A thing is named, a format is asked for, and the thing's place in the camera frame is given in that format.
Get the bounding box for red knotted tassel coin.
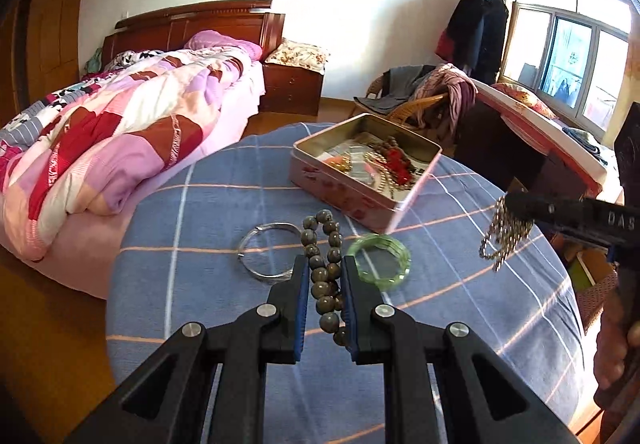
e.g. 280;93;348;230
384;147;416;188

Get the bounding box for mauve scarf on chair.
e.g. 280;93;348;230
411;64;477;133

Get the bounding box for silver wire bangle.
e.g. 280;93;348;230
236;221;304;284

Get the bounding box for dark coats hanging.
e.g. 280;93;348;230
435;0;509;86

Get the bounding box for dark stone bead bracelet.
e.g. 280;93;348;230
299;208;352;348

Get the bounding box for person's hand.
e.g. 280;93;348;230
593;290;639;390

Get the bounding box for dark wooden bed headboard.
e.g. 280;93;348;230
102;0;285;64

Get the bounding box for pink metal tin box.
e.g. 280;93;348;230
290;114;442;234

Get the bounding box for wooden nightstand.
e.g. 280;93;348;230
259;64;323;116

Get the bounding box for window with grey frame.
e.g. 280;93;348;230
501;0;631;138

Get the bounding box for patchwork pink quilt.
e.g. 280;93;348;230
1;44;260;261

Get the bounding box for floral cloth on nightstand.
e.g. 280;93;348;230
265;39;329;74

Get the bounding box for metallic silver bead necklace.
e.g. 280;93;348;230
477;195;535;273

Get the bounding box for silver mesh band watch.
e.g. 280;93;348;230
347;145;375;186

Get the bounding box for grey clothes on chair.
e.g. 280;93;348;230
354;65;436;116

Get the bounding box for pink pillow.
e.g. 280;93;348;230
183;30;262;62

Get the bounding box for blue plaid tablecloth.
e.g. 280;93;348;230
106;123;589;443

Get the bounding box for green jade bracelet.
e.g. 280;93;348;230
346;232;412;286

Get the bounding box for pearl necklace in tin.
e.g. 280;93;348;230
326;150;402;200

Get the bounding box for brown wooden bead mala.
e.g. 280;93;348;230
368;136;410;162

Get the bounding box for wicker chair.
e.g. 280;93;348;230
352;74;449;131

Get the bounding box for pink bed mattress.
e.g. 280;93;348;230
19;62;266;300

